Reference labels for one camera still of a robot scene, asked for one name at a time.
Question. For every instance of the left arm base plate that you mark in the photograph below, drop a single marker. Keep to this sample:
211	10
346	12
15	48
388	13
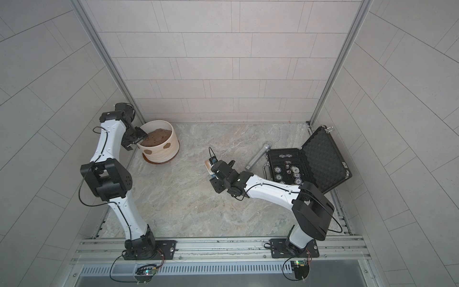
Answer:
159	249

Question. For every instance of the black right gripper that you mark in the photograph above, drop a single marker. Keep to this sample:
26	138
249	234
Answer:
216	184

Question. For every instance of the open black foam-lined case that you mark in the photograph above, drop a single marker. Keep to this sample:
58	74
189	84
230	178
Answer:
318	161

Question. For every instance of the grey metal cylinder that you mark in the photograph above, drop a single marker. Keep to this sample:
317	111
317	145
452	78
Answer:
264	149

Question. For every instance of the cream ceramic pot with soil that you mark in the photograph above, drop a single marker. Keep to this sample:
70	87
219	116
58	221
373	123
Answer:
162	143

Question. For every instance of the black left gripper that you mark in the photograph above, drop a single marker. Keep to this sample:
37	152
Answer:
136	134

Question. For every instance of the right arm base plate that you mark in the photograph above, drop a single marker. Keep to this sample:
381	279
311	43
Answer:
282	248

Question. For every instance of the blue white scrub brush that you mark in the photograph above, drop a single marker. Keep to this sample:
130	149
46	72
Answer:
208	166

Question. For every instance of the right green circuit board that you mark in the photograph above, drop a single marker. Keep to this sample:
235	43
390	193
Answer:
300	269

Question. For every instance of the aluminium rail frame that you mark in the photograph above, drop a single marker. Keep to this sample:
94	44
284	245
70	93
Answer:
220	249

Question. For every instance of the left green circuit board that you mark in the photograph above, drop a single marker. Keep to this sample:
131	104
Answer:
147	270

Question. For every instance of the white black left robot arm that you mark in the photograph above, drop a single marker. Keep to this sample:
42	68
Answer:
111	182

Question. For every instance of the green circuit board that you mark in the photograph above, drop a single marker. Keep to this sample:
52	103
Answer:
300	269
147	270

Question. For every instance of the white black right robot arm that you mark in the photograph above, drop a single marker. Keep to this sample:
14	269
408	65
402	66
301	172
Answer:
312	211

